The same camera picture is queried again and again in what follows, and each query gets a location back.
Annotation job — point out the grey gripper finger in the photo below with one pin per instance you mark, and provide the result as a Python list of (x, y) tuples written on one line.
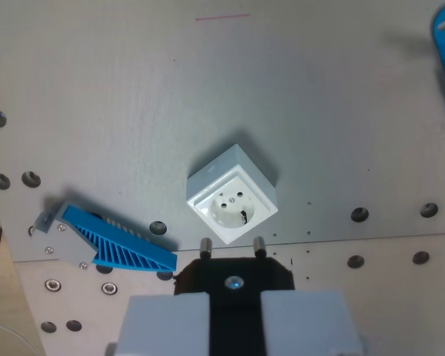
[(167, 326), (308, 322)]

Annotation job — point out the black plug with metal pins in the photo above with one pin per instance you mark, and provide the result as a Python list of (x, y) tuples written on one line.
[(235, 296)]

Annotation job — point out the silver socket head screw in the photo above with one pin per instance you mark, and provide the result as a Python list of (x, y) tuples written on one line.
[(53, 285), (109, 288)]

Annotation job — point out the blue ribbed plastic fixture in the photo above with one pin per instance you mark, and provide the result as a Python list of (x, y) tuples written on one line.
[(126, 246)]

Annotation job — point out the grey plastic mounting bracket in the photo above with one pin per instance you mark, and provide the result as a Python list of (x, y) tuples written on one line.
[(65, 243)]

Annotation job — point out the white wall socket box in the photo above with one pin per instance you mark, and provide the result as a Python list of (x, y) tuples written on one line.
[(230, 200)]

